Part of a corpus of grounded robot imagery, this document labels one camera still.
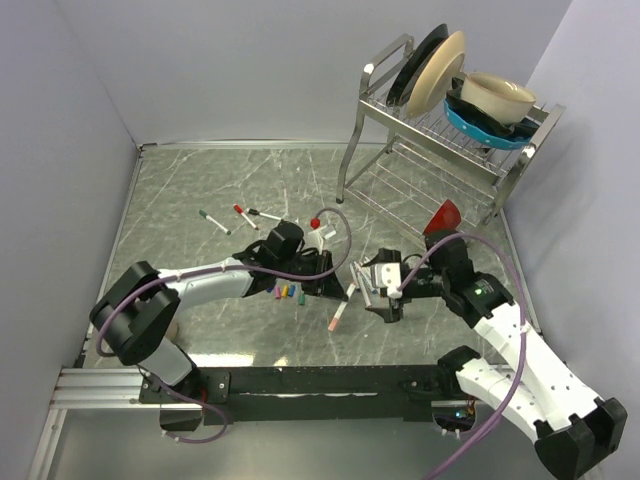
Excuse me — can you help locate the pink cap marker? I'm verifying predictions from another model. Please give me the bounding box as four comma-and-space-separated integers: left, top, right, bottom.
356, 272, 372, 309

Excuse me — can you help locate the red cap marker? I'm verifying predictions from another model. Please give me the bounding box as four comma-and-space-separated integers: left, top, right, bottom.
233, 204, 259, 231

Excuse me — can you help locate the dark blue cap marker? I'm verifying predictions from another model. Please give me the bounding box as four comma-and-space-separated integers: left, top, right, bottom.
355, 262, 373, 290

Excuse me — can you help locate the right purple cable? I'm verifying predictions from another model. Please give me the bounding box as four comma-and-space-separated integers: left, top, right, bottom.
397, 232, 529, 480

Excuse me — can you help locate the stainless steel dish rack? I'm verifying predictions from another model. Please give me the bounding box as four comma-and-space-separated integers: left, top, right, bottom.
336, 34, 566, 244

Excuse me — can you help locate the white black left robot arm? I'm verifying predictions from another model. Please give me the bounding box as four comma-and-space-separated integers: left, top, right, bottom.
89, 219, 346, 402

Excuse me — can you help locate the black dish under bowl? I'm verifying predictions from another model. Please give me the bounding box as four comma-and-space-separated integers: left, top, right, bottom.
446, 77, 540, 140

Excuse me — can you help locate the salmon cap marker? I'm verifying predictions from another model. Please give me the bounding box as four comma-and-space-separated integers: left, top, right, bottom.
328, 283, 357, 332

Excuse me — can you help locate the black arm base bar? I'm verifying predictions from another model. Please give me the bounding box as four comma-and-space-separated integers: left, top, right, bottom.
139, 364, 496, 426

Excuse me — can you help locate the red bowl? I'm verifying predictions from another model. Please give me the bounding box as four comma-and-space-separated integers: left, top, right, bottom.
423, 200, 462, 236

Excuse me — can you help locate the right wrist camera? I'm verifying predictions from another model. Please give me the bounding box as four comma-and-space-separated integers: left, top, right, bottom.
368, 262, 402, 299

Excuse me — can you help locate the cream ceramic bowl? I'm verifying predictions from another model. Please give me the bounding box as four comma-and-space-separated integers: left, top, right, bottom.
460, 72, 537, 125

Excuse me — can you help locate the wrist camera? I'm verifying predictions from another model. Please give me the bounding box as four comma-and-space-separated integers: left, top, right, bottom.
305, 217, 336, 252
368, 262, 402, 299

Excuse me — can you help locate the green cap marker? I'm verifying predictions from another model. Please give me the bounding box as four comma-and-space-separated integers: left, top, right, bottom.
198, 210, 231, 235

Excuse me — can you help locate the black plate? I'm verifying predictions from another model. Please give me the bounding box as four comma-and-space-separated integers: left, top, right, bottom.
386, 23, 449, 107

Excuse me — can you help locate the blue polka dot bowl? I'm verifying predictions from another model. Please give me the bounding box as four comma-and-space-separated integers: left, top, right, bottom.
444, 99, 533, 151

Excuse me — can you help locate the black cap marker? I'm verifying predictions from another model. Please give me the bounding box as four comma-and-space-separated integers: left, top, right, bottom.
247, 208, 282, 222

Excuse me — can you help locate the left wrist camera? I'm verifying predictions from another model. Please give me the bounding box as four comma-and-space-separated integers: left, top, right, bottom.
305, 217, 336, 252

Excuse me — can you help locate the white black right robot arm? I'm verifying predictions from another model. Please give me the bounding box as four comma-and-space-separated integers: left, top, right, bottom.
363, 230, 628, 479

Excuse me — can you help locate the beige plate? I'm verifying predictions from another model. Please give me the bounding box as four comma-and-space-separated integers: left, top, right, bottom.
406, 30, 466, 119

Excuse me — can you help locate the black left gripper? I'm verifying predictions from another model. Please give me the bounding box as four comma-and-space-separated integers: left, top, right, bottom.
276, 249, 348, 302

